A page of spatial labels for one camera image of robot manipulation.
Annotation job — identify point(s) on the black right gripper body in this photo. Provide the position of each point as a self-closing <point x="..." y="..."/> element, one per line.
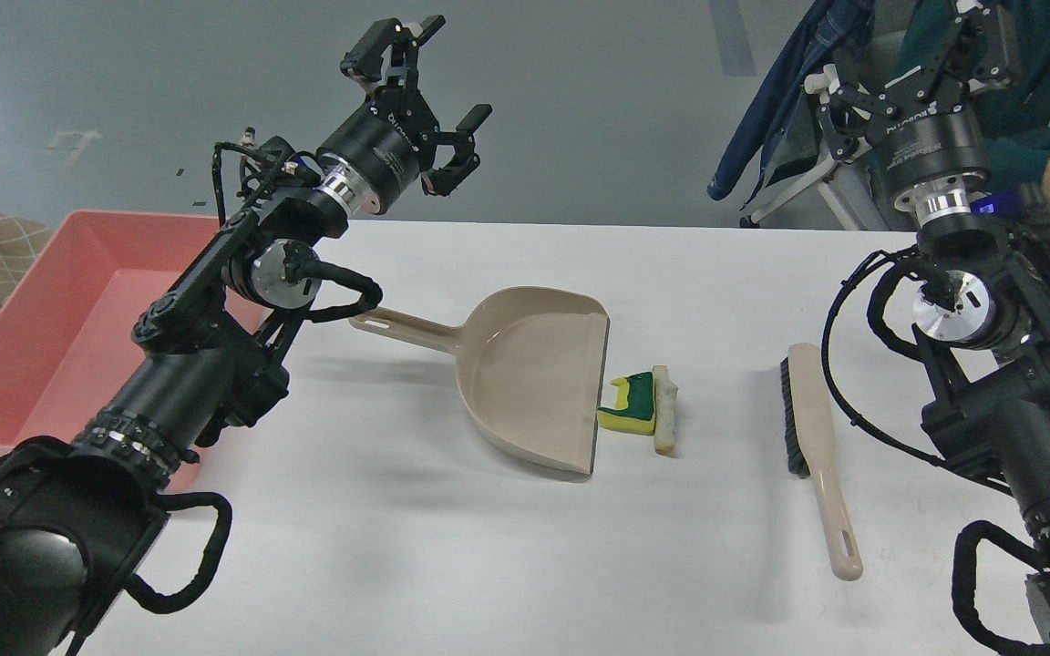
<point x="925" y="137"/>

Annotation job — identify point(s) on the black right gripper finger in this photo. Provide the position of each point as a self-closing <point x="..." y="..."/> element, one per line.
<point x="845" y="112"/>
<point x="960" y="47"/>

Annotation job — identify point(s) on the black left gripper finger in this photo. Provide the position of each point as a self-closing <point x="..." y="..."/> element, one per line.
<point x="464" y="161"/>
<point x="387" y="55"/>

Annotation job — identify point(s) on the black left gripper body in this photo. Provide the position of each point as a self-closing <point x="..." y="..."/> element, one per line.
<point x="383" y="146"/>

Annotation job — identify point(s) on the beige plastic dustpan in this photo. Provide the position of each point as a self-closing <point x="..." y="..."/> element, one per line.
<point x="529" y="367"/>

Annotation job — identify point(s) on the yellow green sponge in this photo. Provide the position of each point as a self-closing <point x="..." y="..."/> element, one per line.
<point x="635" y="409"/>

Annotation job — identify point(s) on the white bread slice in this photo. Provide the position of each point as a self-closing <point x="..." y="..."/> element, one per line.
<point x="666" y="394"/>

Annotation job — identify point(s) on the beige hand brush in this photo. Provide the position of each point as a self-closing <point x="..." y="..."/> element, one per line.
<point x="810" y="449"/>

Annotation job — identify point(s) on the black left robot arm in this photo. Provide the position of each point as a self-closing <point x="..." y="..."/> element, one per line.
<point x="82" y="523"/>

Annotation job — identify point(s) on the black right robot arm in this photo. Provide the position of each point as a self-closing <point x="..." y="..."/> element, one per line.
<point x="964" y="300"/>

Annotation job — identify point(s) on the pink plastic bin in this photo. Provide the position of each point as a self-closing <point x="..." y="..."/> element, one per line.
<point x="65" y="345"/>

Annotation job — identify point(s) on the blue jacket on chair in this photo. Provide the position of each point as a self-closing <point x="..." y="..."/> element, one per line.
<point x="825" y="28"/>

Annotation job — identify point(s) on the person in teal sweater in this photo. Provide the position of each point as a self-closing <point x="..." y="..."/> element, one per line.
<point x="1026" y="100"/>

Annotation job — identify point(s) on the white chair frame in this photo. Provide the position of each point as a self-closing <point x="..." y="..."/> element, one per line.
<point x="840" y="176"/>

